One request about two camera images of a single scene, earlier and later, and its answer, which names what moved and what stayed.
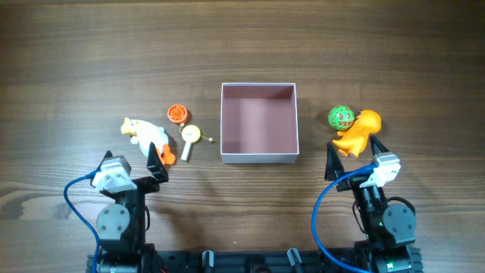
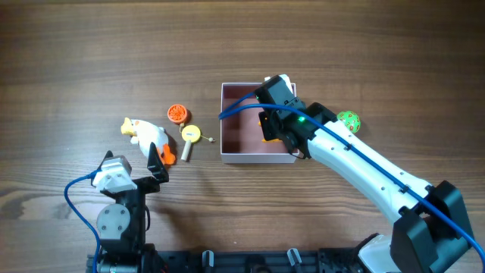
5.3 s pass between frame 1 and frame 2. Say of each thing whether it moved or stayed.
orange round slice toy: stayed
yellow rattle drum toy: stayed
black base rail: stayed
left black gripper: stayed
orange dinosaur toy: moved
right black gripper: moved
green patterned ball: moved
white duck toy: stayed
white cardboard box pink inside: stayed
